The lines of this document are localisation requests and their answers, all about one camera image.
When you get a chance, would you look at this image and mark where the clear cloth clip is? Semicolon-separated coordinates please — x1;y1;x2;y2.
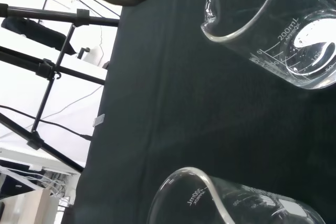
93;113;106;128

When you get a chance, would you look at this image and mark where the black floor cable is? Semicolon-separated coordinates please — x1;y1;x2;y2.
0;104;93;141

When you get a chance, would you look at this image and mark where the black bag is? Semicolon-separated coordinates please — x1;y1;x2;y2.
1;17;77;55

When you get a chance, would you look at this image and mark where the black bench cloth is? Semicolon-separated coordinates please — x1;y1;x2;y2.
61;0;336;224

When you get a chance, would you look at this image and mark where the pale wooden panel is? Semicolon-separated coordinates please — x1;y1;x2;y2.
0;188;60;224

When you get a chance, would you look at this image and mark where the clear 300 mL glass beaker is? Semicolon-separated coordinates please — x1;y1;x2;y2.
145;166;327;224

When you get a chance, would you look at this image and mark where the black tripod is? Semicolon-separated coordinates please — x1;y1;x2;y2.
0;3;120;174

